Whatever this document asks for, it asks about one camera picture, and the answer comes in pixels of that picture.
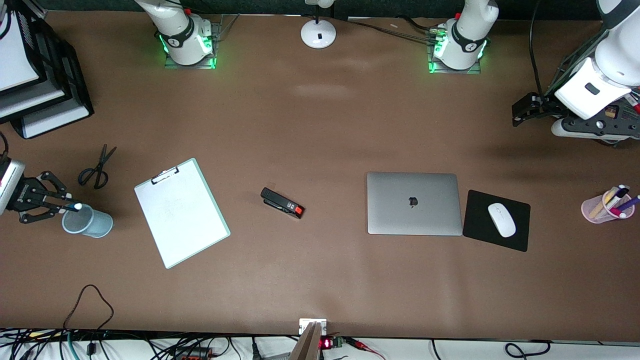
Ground silver laptop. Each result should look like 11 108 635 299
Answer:
366 171 464 237

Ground white marker black cap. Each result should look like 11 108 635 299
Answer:
606 184 632 210

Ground light blue mesh cup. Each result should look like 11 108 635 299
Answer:
61 203 114 239

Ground black stacked paper tray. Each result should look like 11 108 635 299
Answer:
0 0 96 140

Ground white computer mouse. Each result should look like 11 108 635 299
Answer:
487 202 517 238

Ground pink mesh pen cup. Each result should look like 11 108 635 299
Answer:
581 187 636 224

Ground yellow pencil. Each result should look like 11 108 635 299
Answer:
589 189 619 219

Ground black mouse pad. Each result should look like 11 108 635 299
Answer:
462 189 532 253

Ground white paper stack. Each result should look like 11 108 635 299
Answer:
0 22 42 94

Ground mint green clipboard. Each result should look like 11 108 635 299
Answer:
133 157 231 270

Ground black orange power strip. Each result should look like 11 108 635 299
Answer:
170 346 216 360

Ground white round lamp stand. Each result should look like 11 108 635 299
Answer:
300 0 337 50

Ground black stapler orange end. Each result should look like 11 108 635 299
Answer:
260 187 305 220

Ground black blue-handled scissors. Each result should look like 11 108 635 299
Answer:
78 144 118 190

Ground dark wire mesh tray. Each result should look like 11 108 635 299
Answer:
545 30 640 147

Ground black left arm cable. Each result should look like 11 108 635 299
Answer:
529 0 547 96

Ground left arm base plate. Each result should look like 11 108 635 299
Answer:
427 27 484 75

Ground thin black looped cable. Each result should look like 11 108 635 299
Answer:
62 284 115 335

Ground black cables to arm base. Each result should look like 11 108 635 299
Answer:
334 15 442 43

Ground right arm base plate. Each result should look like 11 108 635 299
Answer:
164 14 240 70

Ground red wire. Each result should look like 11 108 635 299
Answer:
345 336 387 360

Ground white mount box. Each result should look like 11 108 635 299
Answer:
299 318 328 336

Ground grey camera mount pole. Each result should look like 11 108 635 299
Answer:
289 321 323 360

